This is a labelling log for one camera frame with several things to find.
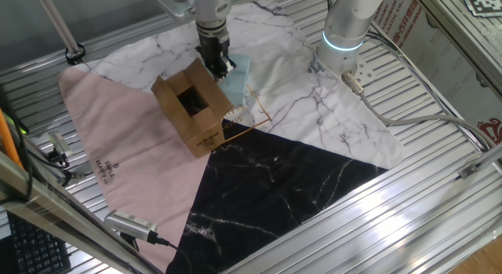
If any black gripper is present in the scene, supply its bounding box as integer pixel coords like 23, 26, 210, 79
195, 34, 238, 83

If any brown cardboard box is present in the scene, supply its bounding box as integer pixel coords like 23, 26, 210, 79
151, 57, 235, 159

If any light blue ribboned gift box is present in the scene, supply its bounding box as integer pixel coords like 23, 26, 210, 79
217, 53, 252, 107

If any marble and pink pattern cloth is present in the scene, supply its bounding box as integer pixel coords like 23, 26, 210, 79
57, 0, 405, 274

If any black pole clamp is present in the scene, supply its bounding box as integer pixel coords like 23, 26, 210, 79
64, 43, 86, 66

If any aluminium pole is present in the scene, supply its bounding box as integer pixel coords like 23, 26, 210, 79
34, 0, 82, 55

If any printed grey panel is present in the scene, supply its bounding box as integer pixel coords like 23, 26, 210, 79
370, 0, 502, 148

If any orange pole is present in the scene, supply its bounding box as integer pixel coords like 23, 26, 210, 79
0, 108, 24, 169

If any black keyboard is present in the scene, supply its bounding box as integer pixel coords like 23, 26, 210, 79
6, 210, 72, 274

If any black white fiducial marker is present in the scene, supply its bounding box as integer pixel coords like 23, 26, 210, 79
460, 0, 502, 18

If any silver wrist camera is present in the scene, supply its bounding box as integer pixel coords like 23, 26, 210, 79
151, 0, 197, 18

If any thick grey base cable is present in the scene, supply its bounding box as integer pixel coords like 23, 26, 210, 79
340, 71, 499, 149

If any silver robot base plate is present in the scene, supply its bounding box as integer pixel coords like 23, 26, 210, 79
351, 56, 377, 86

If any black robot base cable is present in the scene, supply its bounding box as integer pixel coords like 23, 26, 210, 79
364, 29, 489, 152

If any small silver camera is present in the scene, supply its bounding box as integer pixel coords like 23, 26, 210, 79
47, 131, 75, 159

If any silver vented camera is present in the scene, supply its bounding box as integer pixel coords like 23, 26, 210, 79
104, 210, 160, 246

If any black camera cable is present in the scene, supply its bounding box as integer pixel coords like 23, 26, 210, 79
151, 232, 193, 274

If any aluminium frame beam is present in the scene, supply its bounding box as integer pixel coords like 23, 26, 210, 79
0, 150, 164, 274

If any small metal bracket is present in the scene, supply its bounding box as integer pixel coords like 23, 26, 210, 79
457, 163, 480, 180

